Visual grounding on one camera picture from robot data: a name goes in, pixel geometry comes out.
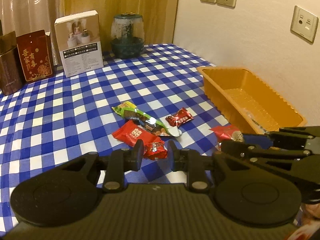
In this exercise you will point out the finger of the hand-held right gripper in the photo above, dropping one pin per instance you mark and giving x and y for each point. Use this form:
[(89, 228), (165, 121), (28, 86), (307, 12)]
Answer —
[(250, 151), (287, 133)]

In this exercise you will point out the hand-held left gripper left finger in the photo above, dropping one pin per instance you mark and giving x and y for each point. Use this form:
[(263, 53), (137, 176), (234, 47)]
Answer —
[(139, 155)]

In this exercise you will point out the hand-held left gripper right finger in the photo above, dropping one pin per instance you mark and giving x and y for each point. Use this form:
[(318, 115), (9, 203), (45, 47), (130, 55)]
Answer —
[(172, 155)]

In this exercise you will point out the small red snack packet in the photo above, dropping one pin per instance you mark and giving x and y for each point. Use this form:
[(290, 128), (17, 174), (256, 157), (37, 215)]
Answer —
[(155, 150)]

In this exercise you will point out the large red snack packet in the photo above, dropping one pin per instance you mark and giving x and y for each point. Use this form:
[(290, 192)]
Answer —
[(132, 133)]

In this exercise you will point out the red gold snack packet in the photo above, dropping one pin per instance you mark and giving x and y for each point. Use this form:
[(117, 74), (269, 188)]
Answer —
[(226, 132)]

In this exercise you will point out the dark red candy packet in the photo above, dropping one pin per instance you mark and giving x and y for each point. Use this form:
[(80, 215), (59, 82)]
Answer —
[(180, 117)]

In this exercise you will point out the long green snack packet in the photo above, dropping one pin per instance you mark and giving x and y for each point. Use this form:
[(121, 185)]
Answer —
[(140, 116)]

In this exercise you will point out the orange plastic tray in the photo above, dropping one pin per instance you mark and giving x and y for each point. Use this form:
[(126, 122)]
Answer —
[(225, 85)]

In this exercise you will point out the blue white checkered tablecloth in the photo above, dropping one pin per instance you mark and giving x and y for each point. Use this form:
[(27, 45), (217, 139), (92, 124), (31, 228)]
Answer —
[(75, 105)]

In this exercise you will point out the green glass jar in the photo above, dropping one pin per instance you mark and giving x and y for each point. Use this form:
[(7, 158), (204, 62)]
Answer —
[(127, 40)]

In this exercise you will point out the white product box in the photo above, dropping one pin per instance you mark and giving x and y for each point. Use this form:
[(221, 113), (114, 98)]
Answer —
[(80, 45)]

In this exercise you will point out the red gold paper box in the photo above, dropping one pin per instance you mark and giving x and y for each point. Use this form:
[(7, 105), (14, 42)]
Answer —
[(35, 57)]

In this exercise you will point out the brown metal tin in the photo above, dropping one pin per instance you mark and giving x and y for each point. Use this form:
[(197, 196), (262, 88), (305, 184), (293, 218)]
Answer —
[(8, 67)]

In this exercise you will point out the sheer curtain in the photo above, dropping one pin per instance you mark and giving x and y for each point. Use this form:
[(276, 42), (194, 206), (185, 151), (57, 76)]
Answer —
[(30, 2)]

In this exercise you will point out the beige wall data socket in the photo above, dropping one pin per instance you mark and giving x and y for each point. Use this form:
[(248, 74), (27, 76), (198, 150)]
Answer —
[(304, 23)]

